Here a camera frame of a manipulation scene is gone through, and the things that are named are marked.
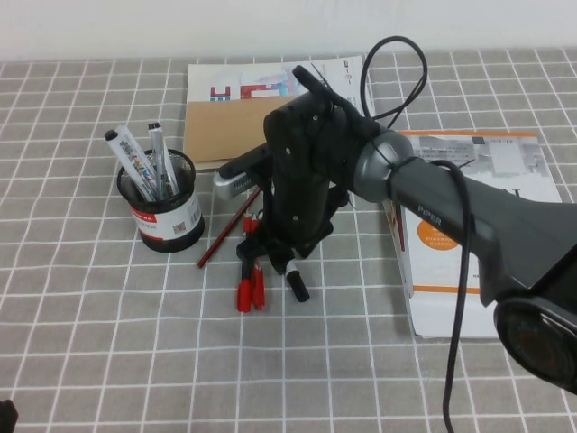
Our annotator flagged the red pencil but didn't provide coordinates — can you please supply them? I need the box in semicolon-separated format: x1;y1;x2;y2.
197;188;262;270

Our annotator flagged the black camera cable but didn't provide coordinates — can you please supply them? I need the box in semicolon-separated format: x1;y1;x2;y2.
291;35;475;430

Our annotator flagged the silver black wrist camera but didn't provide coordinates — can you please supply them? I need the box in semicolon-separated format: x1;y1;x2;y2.
212;143;272;200

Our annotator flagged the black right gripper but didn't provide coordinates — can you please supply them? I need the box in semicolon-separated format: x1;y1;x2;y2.
235;92;362;277

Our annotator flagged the grey pen with black cap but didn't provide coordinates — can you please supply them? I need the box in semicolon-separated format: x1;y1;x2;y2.
146;122;178;199

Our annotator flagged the black pen with red cap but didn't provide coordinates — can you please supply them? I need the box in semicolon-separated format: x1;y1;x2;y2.
235;215;254;313

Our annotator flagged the grey white checked tablecloth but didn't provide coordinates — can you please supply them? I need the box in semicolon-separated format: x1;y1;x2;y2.
0;47;577;433

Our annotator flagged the white magazine with colourful print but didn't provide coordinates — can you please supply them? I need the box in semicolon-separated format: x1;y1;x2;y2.
187;54;378;123

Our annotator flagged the black mesh pen holder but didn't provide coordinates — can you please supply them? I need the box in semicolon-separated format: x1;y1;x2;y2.
115;148;206;254

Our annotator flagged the white AgileX brochure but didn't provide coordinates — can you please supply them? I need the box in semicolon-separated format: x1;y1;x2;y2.
405;286;501;339

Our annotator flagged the white marker with printed label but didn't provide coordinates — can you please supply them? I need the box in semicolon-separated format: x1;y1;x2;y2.
104;125;157;203

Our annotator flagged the book with orange dark cover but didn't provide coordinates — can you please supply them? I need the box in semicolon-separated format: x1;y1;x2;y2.
381;198;409;265

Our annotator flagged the white marker with black cap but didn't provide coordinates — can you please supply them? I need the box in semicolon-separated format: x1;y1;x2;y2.
284;264;311;304

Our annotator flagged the brown kraft notebook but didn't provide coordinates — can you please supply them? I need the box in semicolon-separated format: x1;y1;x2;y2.
182;97;294;163

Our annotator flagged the white ROS robot book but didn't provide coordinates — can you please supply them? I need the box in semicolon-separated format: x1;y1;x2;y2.
392;130;564;299

